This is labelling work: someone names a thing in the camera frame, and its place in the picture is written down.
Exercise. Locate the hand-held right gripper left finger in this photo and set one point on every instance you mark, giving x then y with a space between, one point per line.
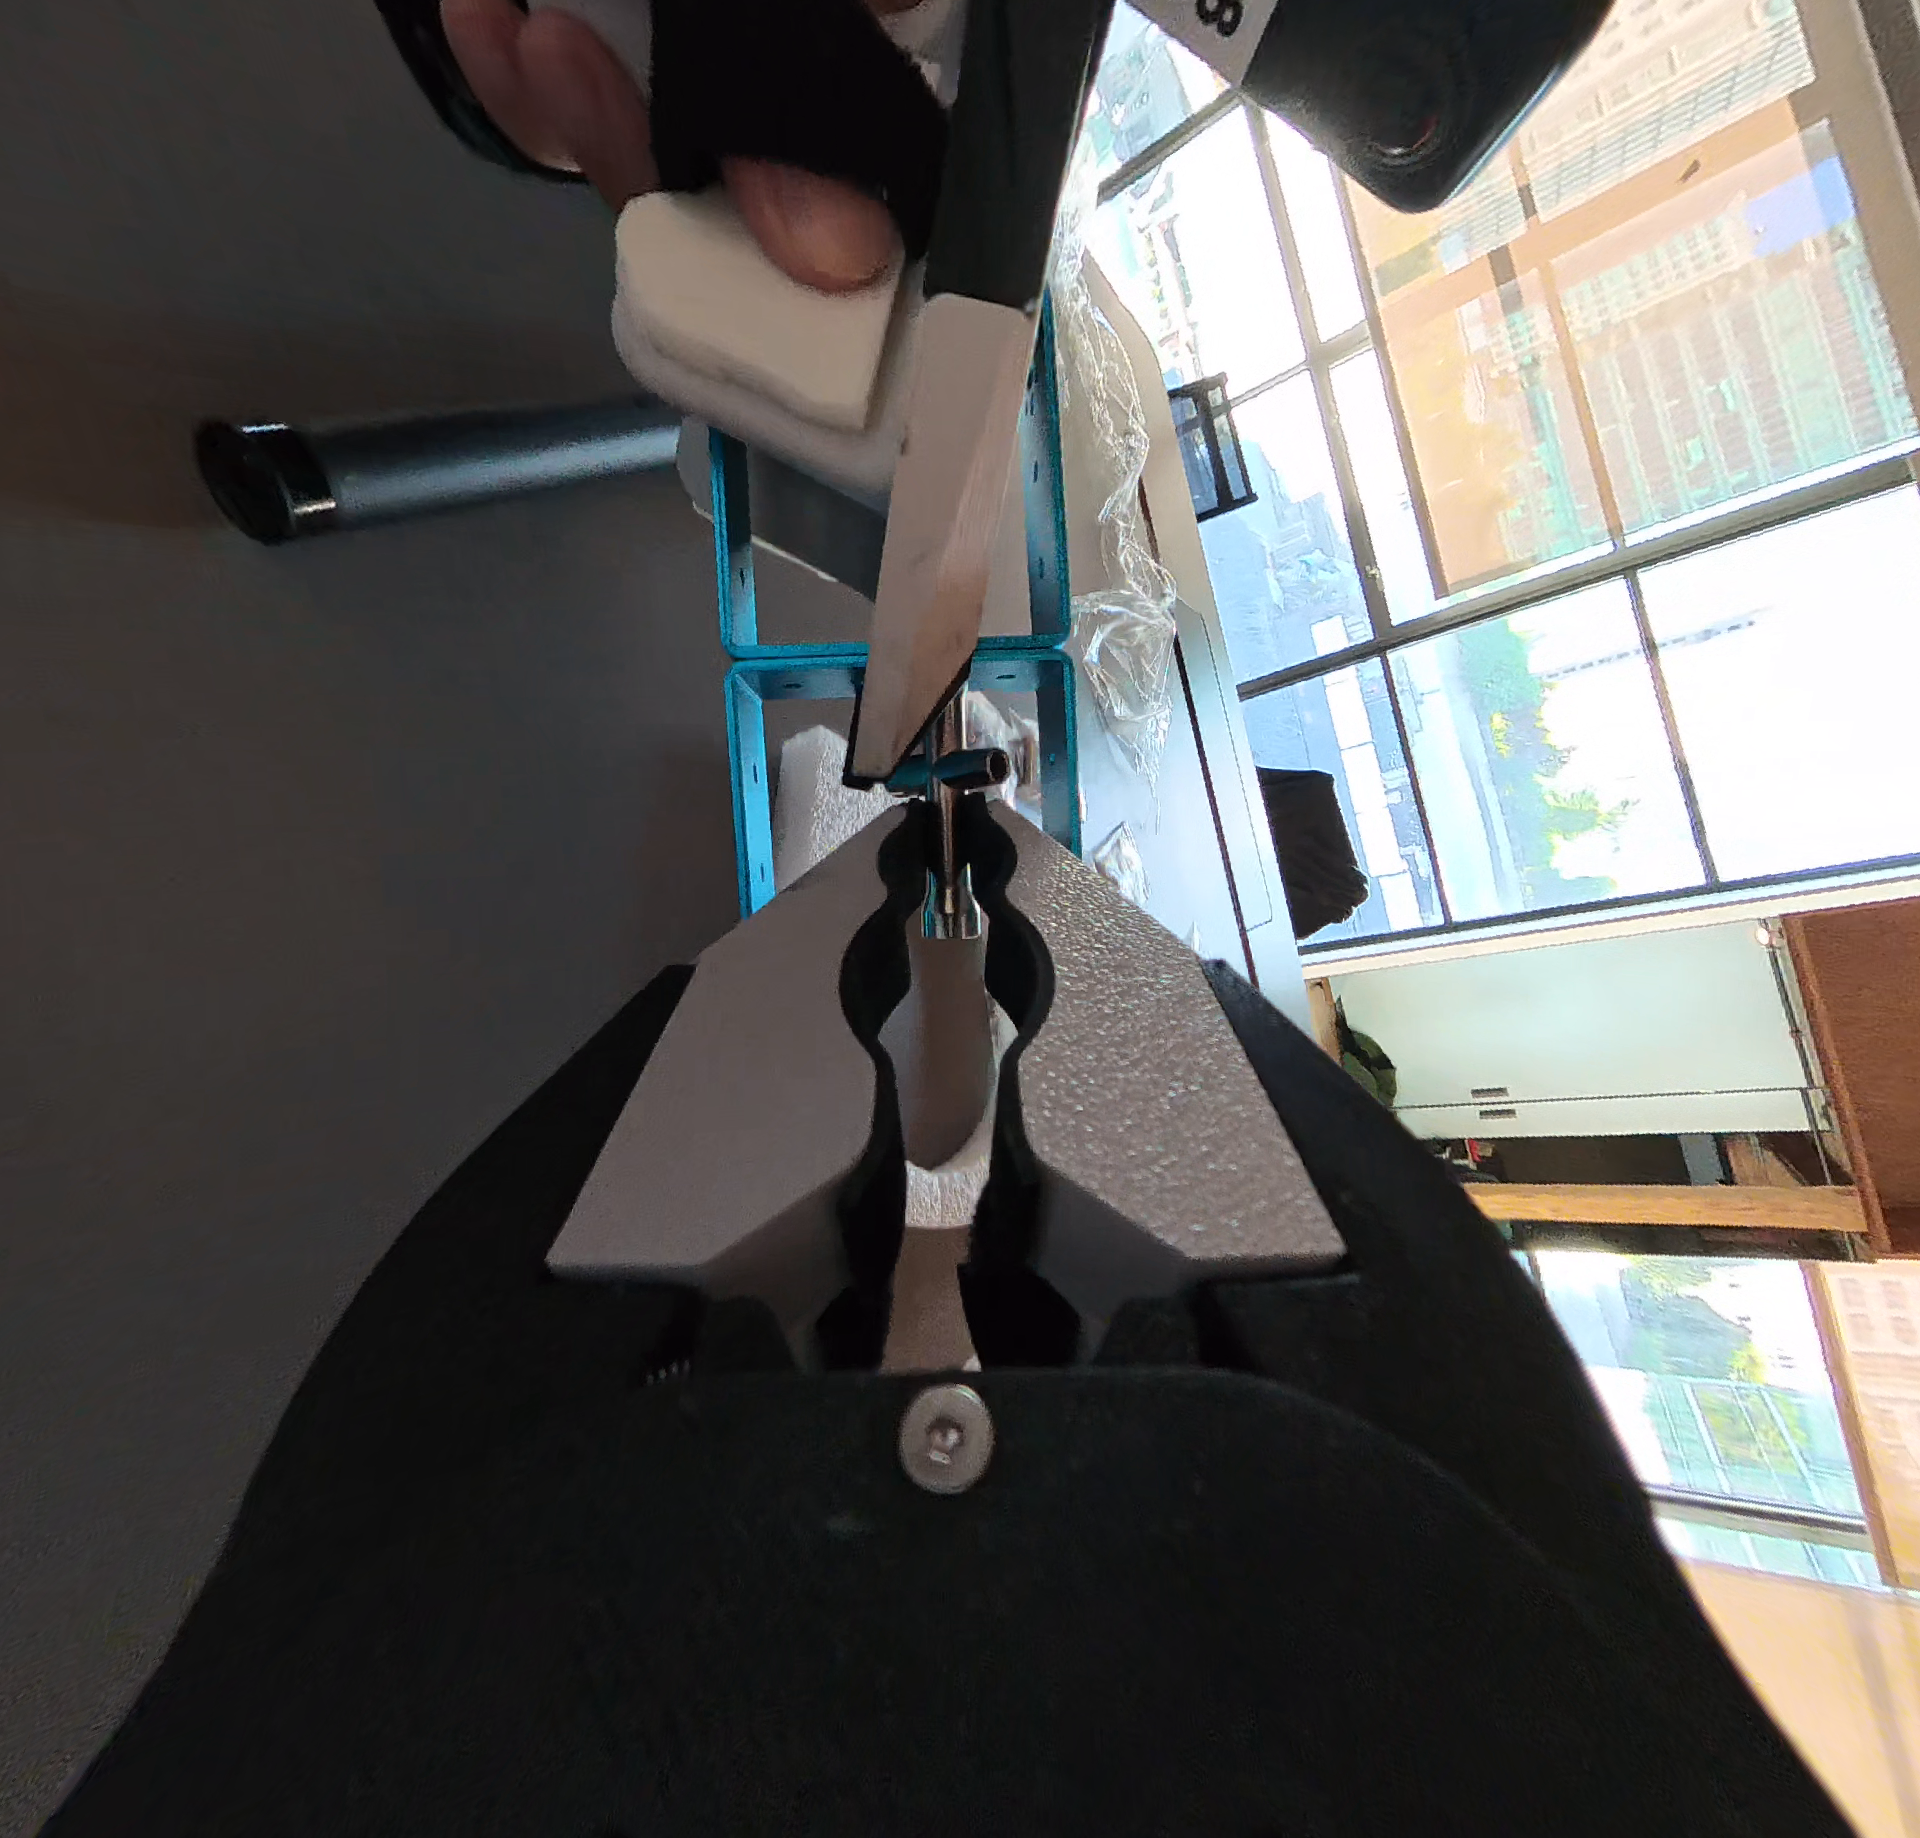
721 1118

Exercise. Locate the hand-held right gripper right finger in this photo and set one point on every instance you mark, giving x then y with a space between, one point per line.
1171 1103

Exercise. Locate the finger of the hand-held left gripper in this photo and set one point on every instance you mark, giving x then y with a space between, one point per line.
952 518

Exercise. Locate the blue metal bracket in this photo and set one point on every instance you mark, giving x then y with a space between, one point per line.
1046 518
1057 758

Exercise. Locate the small metal cross wrench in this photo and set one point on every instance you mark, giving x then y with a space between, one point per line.
950 833

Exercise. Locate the person's left hand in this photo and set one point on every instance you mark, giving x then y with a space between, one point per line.
555 83

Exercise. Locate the large crumpled clear plastic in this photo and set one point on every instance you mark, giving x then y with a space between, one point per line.
1132 594

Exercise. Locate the green bag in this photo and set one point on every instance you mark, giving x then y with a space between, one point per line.
1365 1069

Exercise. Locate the dark cloth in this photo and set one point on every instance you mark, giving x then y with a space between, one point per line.
1311 848

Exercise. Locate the white cabinet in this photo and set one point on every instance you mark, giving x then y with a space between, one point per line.
1561 1029

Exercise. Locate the large window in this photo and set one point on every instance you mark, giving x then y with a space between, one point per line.
1650 443

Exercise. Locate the wooden shelf board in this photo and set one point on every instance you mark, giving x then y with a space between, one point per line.
1650 1208

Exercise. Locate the low window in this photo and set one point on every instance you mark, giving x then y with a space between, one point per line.
1696 1419

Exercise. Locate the brown wooden cabinet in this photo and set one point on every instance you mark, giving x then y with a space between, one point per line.
1866 1073

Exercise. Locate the black frame stand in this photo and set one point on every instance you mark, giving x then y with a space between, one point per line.
1206 443

